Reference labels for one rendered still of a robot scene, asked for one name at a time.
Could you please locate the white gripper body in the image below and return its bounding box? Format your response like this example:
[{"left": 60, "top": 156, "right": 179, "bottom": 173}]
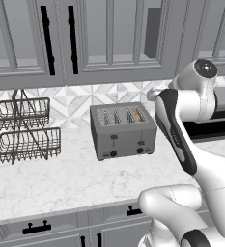
[{"left": 146, "top": 87, "right": 170, "bottom": 102}]

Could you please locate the toasted bread slice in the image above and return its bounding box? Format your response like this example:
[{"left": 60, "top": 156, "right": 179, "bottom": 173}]
[{"left": 132, "top": 108, "right": 143, "bottom": 124}]

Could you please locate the grey four-slot toaster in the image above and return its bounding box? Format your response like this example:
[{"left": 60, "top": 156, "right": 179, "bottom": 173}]
[{"left": 89, "top": 101, "right": 158, "bottom": 162}]

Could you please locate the grey drawer front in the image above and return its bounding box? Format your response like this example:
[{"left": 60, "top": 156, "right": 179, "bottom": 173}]
[
  {"left": 0, "top": 211, "right": 80, "bottom": 239},
  {"left": 101, "top": 200, "right": 151, "bottom": 224}
]

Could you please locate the grey base cupboard door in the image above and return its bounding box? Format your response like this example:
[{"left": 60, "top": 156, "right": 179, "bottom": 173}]
[
  {"left": 90, "top": 217, "right": 155, "bottom": 247},
  {"left": 0, "top": 232, "right": 87, "bottom": 247}
]

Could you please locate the grey wall cupboard door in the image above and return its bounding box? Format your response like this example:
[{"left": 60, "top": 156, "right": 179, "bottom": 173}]
[
  {"left": 62, "top": 0, "right": 183, "bottom": 86},
  {"left": 177, "top": 0, "right": 225, "bottom": 78},
  {"left": 0, "top": 0, "right": 67, "bottom": 91}
]

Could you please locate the long black cupboard handle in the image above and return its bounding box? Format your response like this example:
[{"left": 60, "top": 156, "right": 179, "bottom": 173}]
[
  {"left": 67, "top": 5, "right": 80, "bottom": 76},
  {"left": 40, "top": 5, "right": 57, "bottom": 77}
]

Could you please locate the black drawer handle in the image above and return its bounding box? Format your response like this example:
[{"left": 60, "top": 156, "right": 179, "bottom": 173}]
[
  {"left": 126, "top": 205, "right": 144, "bottom": 217},
  {"left": 21, "top": 219, "right": 53, "bottom": 235}
]

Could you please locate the dark wire two-tier basket stand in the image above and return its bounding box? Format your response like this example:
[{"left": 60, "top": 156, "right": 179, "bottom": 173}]
[{"left": 0, "top": 89, "right": 62, "bottom": 166}]

